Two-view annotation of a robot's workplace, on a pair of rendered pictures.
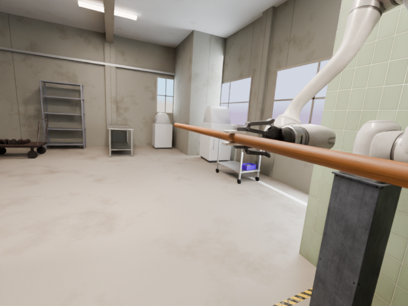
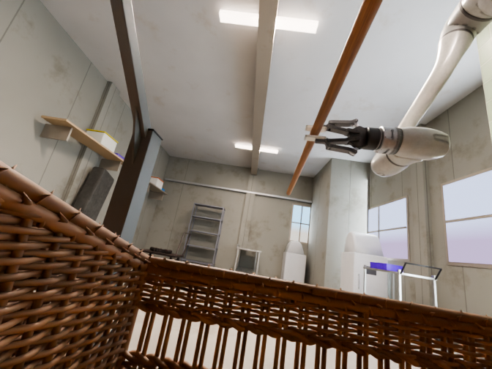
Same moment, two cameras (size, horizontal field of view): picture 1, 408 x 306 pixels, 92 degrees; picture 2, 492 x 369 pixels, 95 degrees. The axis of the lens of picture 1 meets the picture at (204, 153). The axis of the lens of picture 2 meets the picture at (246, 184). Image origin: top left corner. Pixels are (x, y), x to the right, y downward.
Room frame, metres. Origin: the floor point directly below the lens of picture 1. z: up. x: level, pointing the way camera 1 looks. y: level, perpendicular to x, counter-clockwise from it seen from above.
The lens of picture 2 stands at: (-0.09, -0.24, 0.76)
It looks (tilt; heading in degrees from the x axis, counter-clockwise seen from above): 16 degrees up; 28
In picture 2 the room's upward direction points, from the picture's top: 10 degrees clockwise
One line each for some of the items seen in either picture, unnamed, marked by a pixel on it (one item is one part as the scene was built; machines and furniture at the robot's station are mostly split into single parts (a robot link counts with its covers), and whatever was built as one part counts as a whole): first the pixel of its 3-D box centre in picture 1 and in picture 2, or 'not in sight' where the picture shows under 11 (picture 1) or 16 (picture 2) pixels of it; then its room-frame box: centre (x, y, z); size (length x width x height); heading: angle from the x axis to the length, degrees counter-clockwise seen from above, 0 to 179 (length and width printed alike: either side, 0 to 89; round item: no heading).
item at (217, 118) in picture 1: (215, 133); (362, 269); (5.63, -0.30, 0.76); 0.79 x 0.69 x 1.51; 25
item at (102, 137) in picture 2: not in sight; (100, 141); (2.09, 4.12, 2.23); 0.44 x 0.36 x 0.25; 25
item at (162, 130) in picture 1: (162, 130); (293, 261); (7.07, 1.52, 0.62); 0.63 x 0.53 x 1.24; 115
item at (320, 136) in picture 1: (311, 138); (417, 145); (0.76, -0.40, 1.18); 0.16 x 0.13 x 0.11; 111
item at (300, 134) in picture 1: (291, 138); (385, 140); (0.71, -0.31, 1.18); 0.09 x 0.06 x 0.09; 21
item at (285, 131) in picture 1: (274, 138); (362, 138); (0.68, -0.24, 1.18); 0.09 x 0.07 x 0.08; 111
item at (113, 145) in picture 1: (119, 137); (247, 261); (5.96, 2.57, 0.43); 1.65 x 0.63 x 0.85; 25
